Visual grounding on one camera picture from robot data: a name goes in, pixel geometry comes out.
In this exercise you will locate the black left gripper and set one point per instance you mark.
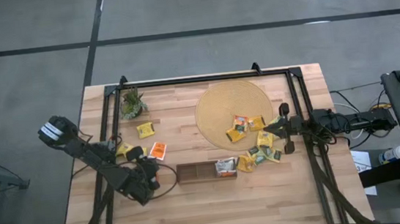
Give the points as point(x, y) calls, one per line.
point(147, 172)

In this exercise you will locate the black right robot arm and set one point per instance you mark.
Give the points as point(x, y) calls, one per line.
point(363, 124)

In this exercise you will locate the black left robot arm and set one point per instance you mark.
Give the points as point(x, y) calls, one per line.
point(98, 158)

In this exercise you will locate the black chair armrest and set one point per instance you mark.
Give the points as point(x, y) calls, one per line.
point(382, 173)

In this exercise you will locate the black aluminium table frame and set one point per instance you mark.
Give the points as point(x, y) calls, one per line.
point(200, 79)

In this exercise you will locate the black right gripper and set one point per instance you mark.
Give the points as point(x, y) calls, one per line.
point(293, 126)

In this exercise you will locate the round woven straw placemat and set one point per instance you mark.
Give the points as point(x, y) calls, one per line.
point(221, 102)

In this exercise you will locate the black frame clamp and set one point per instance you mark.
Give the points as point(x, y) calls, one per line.
point(255, 67)
point(123, 80)

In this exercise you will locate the white paper sheet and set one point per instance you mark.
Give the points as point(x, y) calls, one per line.
point(362, 157)

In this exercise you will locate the dark wooden divided tray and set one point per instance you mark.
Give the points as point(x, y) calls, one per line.
point(195, 173)

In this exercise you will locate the white plastic bottle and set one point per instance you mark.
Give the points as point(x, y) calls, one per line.
point(395, 153)

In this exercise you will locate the small potted succulent plant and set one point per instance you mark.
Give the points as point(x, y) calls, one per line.
point(133, 103)

